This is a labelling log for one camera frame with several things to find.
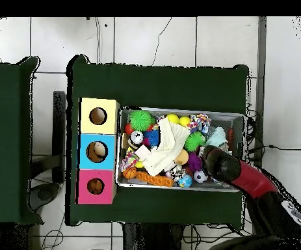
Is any cream knitted cloth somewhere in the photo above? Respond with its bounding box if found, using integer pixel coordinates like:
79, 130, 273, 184
142, 117, 192, 177

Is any light blue cloth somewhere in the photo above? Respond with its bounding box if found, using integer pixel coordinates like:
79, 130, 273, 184
205, 126, 229, 148

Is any tan plush toy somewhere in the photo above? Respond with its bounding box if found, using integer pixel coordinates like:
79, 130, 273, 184
86, 178, 105, 195

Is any wooden box with three holes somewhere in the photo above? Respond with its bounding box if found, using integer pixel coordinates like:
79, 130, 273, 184
76, 97, 120, 205

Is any clear mesh bin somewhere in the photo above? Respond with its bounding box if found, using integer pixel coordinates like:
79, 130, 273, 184
115, 106, 246, 193

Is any silver drink can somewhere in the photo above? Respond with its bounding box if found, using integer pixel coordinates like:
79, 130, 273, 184
129, 130, 145, 149

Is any yellow ball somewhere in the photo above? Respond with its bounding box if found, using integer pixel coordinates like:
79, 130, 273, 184
166, 113, 180, 124

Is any orange plastic block tray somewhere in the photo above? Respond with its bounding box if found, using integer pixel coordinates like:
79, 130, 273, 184
135, 171, 174, 188

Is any green spiky toy with eyes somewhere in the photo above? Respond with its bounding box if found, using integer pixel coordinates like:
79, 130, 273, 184
183, 130, 207, 152

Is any purple bumpy ball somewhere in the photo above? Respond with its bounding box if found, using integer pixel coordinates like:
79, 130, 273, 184
187, 152, 203, 173

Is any colourful patterned cloth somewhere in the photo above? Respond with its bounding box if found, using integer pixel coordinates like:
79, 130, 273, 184
186, 113, 211, 135

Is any dark green table cloth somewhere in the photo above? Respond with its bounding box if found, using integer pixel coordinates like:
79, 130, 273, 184
65, 53, 250, 230
0, 56, 44, 225

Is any small globe ball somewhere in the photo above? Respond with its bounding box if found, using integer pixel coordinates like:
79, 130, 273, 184
177, 174, 193, 189

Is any small soccer ball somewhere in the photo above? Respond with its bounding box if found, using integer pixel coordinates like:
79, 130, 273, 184
193, 169, 209, 184

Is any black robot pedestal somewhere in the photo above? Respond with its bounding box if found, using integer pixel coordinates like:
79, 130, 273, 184
122, 223, 185, 250

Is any black power cable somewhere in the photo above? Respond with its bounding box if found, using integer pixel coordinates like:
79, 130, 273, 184
246, 145, 301, 155

